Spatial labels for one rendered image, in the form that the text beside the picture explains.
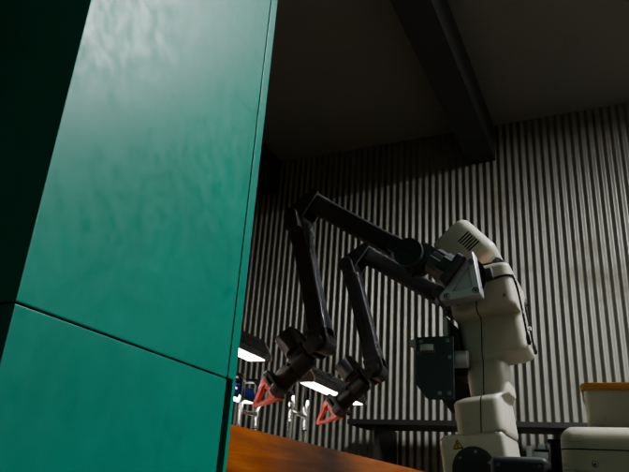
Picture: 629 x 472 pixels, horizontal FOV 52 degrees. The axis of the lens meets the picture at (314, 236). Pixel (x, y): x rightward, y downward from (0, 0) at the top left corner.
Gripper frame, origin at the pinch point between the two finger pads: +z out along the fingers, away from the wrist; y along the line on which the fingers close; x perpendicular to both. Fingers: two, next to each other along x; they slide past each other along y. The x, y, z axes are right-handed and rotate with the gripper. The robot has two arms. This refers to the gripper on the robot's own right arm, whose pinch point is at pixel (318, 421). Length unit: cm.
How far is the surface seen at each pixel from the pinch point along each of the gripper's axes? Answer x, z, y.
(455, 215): -140, -113, -245
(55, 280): 10, -15, 133
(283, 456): 19, -1, 52
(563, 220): -81, -162, -243
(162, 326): 10, -15, 109
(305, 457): 18.8, -1.7, 38.7
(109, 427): 23, -3, 117
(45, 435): 25, -2, 129
